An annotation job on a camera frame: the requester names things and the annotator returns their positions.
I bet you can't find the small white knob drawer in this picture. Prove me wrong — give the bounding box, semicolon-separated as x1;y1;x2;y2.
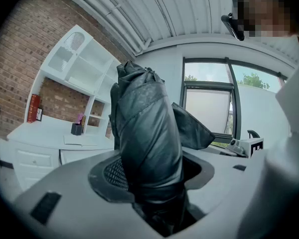
16;149;53;169

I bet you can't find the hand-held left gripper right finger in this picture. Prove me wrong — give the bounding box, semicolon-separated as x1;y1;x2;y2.
181;145;268;239

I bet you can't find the white shelf hutch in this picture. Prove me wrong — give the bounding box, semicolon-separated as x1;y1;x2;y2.
24;24;122;137

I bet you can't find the black pen holder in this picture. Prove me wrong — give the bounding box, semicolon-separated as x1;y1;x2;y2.
70;122;83;136

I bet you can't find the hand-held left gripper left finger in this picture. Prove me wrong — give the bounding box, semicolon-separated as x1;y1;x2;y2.
12;149;165;239

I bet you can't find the wide white desk drawer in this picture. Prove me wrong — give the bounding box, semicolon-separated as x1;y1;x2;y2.
59;148;116;165

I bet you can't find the black umbrella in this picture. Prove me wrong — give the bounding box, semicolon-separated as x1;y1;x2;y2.
109;60;216;238

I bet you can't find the person's white clothing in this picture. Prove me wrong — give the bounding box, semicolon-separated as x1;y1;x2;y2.
239;32;299;239

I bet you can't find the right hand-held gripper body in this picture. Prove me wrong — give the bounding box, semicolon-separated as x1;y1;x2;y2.
226;137;265;159

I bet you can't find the white ceiling pipe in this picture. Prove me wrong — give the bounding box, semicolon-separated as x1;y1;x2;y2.
53;0;153;57

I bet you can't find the red book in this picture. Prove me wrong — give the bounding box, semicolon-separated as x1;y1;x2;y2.
26;94;41;123

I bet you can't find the white desk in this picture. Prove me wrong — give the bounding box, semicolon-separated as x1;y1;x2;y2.
6;115;116;192

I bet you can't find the white paper sheet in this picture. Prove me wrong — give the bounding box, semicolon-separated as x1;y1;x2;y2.
63;133;99;147

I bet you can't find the person's head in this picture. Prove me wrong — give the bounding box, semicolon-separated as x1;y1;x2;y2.
235;0;299;38

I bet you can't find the dark framed window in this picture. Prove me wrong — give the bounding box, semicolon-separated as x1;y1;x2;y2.
179;56;289;149

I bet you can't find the thin metal ceiling conduit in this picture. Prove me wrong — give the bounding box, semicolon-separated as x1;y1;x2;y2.
148;0;176;37

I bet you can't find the black head-worn camera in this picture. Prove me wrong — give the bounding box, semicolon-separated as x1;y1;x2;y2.
220;12;245;42

